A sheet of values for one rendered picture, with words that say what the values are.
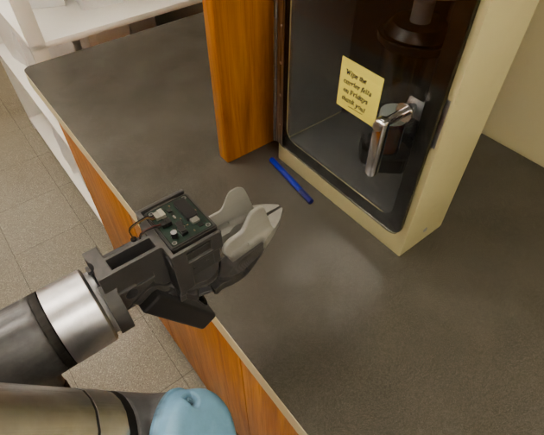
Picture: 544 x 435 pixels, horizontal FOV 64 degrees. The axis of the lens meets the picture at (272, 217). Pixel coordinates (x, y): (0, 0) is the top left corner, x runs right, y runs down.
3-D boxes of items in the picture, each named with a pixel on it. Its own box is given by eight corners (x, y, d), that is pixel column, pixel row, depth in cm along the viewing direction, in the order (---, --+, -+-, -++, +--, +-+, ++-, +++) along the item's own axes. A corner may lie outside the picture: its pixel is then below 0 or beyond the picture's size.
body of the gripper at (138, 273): (229, 229, 40) (104, 299, 35) (235, 281, 46) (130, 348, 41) (186, 184, 44) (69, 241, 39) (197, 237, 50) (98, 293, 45)
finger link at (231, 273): (271, 251, 46) (200, 296, 42) (271, 260, 47) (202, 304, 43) (245, 224, 48) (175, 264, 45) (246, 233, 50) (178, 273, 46)
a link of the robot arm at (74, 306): (87, 376, 40) (55, 313, 44) (134, 347, 42) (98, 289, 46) (57, 338, 34) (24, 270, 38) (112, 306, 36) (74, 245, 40)
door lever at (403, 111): (399, 166, 61) (385, 156, 62) (415, 107, 54) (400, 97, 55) (372, 182, 58) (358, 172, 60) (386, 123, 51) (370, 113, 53)
